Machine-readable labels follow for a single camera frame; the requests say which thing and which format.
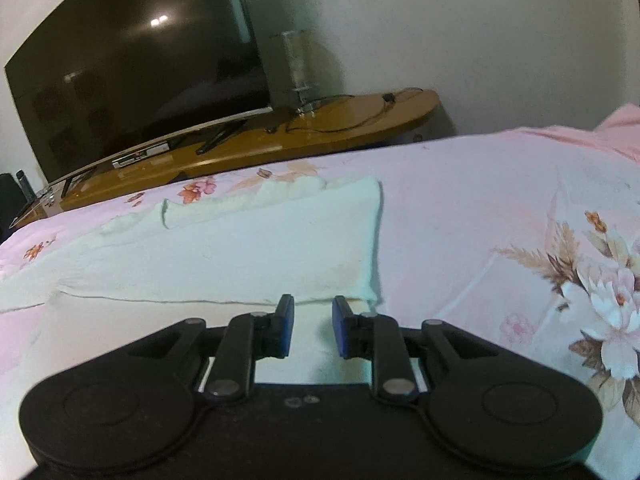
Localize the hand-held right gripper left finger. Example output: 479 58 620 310
130 294 296 404

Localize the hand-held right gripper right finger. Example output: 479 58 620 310
331 295 497 404

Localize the white knit garment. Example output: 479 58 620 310
0 176 386 392

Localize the pink floral bedsheet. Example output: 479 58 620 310
0 127 640 480

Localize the wooden television stand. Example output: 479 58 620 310
10 89 441 228

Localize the silver set-top box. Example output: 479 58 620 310
111 142 173 167

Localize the black television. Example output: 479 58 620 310
4 0 274 197

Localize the pink pillow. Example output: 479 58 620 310
594 102 640 163

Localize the black cable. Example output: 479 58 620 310
267 89 423 135

